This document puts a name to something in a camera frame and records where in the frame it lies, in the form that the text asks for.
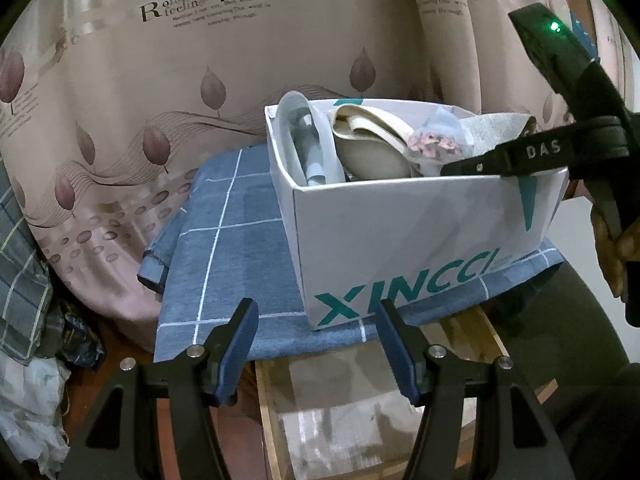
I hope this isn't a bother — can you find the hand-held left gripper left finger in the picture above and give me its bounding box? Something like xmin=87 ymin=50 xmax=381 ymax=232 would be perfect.
xmin=57 ymin=297 xmax=261 ymax=480

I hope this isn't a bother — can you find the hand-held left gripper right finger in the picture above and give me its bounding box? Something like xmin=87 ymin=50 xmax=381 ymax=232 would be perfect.
xmin=375 ymin=299 xmax=576 ymax=480

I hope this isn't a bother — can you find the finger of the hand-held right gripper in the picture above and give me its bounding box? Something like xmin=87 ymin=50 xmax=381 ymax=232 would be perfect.
xmin=440 ymin=127 xmax=576 ymax=177

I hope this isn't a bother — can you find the wooden drawer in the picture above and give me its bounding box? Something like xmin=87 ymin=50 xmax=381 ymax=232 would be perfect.
xmin=252 ymin=305 xmax=558 ymax=480

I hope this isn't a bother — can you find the white cardboard box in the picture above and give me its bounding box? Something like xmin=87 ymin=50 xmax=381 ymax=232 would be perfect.
xmin=264 ymin=97 xmax=571 ymax=333

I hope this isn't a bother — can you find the person's right hand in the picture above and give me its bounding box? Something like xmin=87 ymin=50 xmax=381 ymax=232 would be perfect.
xmin=590 ymin=201 xmax=640 ymax=304

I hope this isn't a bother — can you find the blue checked cloth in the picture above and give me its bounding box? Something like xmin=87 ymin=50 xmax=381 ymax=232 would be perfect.
xmin=137 ymin=145 xmax=566 ymax=363

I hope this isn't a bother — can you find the beige bra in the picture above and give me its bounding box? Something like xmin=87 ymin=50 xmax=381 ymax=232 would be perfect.
xmin=327 ymin=105 xmax=426 ymax=181

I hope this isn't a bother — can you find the blue printed packet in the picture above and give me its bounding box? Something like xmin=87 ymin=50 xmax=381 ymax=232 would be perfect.
xmin=50 ymin=300 xmax=106 ymax=368

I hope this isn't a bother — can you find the person's green trouser leg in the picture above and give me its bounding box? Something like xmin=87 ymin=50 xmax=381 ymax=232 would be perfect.
xmin=480 ymin=260 xmax=640 ymax=480

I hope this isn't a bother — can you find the white grey garment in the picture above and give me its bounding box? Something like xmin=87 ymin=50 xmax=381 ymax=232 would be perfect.
xmin=276 ymin=91 xmax=346 ymax=188

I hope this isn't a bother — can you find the white plastic bag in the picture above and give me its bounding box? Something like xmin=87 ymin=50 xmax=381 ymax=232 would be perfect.
xmin=0 ymin=357 xmax=73 ymax=480

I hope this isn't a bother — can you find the plaid cloth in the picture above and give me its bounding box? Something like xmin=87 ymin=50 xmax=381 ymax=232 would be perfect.
xmin=0 ymin=160 xmax=56 ymax=366

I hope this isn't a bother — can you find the leaf print curtain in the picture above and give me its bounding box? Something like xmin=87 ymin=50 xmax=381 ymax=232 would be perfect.
xmin=0 ymin=0 xmax=640 ymax=356

